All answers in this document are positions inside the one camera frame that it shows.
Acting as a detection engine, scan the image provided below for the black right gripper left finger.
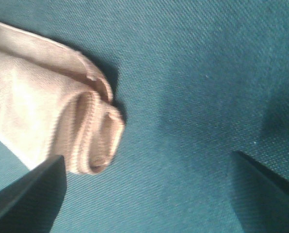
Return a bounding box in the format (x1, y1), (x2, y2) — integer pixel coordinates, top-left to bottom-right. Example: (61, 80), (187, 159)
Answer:
(0, 155), (67, 233)

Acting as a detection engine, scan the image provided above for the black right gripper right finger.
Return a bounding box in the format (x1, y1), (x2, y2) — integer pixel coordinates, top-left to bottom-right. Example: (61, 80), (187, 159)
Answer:
(229, 151), (289, 233)

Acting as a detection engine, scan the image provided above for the brown towel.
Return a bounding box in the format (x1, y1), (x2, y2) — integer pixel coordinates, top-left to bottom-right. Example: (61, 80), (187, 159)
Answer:
(0, 22), (125, 174)

